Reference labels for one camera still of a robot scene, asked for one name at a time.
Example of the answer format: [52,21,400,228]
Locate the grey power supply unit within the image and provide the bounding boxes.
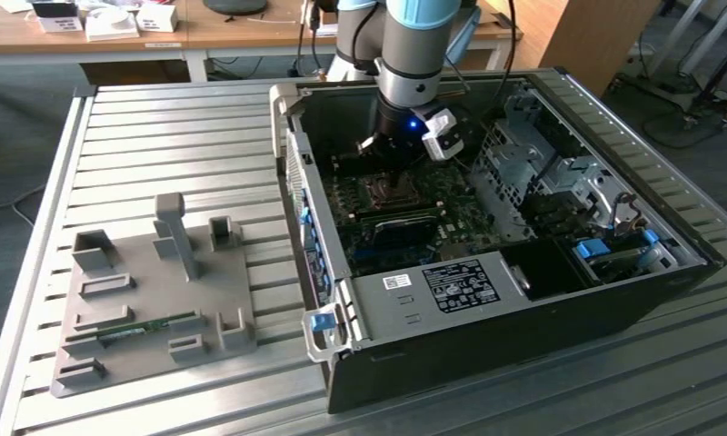
[337,253,532,353]

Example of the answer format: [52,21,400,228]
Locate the black open PC case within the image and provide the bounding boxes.
[269,66,727,415]

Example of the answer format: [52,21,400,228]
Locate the green motherboard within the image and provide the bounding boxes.
[318,152,508,278]

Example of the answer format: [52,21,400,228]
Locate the equipment stand black base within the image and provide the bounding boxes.
[601,0,727,122]

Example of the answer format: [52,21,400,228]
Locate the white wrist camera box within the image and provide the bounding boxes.
[420,106,466,163]

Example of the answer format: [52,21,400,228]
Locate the CPU socket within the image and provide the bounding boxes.
[361,171,424,208]

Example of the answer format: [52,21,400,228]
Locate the blue disk carrier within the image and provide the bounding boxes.
[573,239,611,263]

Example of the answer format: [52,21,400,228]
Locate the white box with print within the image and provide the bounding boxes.
[133,3,179,34]

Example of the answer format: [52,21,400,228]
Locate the CPU with silver top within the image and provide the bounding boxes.
[374,180,410,200]

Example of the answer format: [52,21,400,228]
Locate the coloured wire bundle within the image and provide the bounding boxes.
[601,190,647,240]

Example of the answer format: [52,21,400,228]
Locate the white box round opening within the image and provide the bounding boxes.
[83,7,141,43]

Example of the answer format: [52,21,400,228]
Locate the metal socket cover frame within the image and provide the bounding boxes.
[364,173,421,207]

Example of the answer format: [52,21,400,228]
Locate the white box black screen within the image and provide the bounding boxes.
[27,0,86,35]

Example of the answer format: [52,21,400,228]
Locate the wooden cabinet panel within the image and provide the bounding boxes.
[534,0,665,97]

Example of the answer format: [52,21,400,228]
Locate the black expansion card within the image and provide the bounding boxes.
[362,213,441,250]

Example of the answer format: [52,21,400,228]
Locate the black printed label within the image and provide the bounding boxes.
[420,257,502,315]

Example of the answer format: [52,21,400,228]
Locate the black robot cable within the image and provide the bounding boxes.
[469,0,520,126]

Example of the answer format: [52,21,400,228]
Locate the grey parts rack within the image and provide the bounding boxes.
[46,192,261,400]

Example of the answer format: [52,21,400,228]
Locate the dark grey round object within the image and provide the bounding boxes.
[202,0,269,15]

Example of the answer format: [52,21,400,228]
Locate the wooden desk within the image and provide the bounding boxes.
[0,0,525,84]

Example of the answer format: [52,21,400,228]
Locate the small white barcode sticker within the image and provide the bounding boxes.
[378,272,416,291]

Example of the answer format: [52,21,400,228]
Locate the green RAM stick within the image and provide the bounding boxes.
[94,317,175,342]

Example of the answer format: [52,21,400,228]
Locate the grey metal drive cage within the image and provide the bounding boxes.
[469,84,611,240]

